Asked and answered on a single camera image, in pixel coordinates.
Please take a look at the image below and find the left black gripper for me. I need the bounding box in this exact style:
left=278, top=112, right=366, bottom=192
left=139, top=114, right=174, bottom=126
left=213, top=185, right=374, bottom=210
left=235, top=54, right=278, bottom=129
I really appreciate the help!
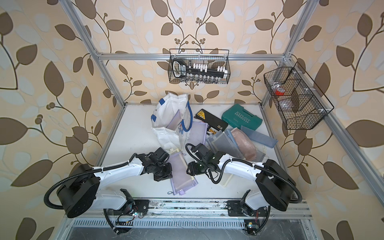
left=152, top=162, right=176, bottom=181

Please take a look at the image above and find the purple mesh pencil pouch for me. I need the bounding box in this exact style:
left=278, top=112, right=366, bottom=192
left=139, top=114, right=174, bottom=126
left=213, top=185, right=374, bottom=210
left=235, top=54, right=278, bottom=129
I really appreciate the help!
left=187, top=121, right=208, bottom=146

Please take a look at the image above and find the small purple mesh pouch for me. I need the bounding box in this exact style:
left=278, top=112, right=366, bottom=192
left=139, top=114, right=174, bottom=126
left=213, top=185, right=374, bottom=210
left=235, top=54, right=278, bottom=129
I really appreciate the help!
left=168, top=152, right=198, bottom=196

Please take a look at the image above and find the white canvas tote bag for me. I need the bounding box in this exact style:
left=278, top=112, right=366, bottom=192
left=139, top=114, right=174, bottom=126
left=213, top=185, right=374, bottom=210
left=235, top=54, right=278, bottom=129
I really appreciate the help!
left=151, top=93, right=193, bottom=151

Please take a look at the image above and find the cream mesh pencil pouch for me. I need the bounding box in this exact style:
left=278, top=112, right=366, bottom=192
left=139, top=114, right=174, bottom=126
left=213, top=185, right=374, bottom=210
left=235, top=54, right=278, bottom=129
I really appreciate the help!
left=219, top=173, right=233, bottom=188

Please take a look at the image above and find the purple mesh pouch cream trim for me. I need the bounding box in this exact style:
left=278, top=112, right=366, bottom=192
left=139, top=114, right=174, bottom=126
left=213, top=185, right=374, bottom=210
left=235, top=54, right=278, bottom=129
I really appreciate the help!
left=166, top=110, right=183, bottom=131

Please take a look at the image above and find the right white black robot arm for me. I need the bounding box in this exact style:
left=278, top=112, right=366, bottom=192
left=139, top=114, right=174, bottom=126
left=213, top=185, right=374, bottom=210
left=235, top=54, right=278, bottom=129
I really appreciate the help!
left=185, top=143, right=303, bottom=236

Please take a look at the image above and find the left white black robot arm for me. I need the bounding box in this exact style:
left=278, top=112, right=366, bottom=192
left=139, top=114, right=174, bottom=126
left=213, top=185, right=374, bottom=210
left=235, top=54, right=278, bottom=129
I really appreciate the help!
left=44, top=148, right=172, bottom=235

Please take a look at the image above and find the grey mesh pencil pouch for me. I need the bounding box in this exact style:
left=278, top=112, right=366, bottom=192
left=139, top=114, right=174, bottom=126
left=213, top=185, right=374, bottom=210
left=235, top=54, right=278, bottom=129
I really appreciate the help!
left=206, top=131, right=244, bottom=159

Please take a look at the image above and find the grey blue mesh pouch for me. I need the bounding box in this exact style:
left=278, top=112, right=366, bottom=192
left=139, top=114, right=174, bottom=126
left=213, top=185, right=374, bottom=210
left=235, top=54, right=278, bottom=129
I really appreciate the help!
left=241, top=126, right=278, bottom=149

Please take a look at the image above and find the black yellow tool case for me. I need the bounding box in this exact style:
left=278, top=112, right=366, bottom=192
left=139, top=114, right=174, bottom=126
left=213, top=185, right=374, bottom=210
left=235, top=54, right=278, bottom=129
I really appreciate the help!
left=195, top=109, right=228, bottom=135

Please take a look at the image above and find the green plastic tool case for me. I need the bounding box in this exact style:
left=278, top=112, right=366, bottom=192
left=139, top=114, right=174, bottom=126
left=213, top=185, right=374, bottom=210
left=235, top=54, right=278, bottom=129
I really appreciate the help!
left=221, top=104, right=263, bottom=131

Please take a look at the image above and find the black socket tool set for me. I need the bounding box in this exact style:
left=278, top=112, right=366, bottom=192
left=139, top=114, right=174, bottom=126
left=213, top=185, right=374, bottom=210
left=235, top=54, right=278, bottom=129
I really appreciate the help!
left=168, top=58, right=230, bottom=79

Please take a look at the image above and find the red object in basket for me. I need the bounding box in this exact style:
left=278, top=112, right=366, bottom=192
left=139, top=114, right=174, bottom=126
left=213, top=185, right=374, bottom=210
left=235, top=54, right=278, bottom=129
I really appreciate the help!
left=271, top=84, right=286, bottom=97

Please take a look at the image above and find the back wire basket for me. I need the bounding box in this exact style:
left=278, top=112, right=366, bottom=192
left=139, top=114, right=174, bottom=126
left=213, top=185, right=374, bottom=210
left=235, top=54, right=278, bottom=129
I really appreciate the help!
left=168, top=48, right=231, bottom=85

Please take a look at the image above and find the wire basket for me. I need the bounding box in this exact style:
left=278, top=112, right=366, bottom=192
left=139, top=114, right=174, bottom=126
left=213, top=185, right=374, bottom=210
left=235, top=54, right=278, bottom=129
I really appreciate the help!
left=168, top=48, right=231, bottom=85
left=264, top=62, right=335, bottom=130

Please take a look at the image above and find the right wire basket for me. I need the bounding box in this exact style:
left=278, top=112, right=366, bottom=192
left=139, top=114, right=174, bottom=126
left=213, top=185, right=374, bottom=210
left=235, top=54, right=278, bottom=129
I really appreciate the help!
left=264, top=62, right=335, bottom=130

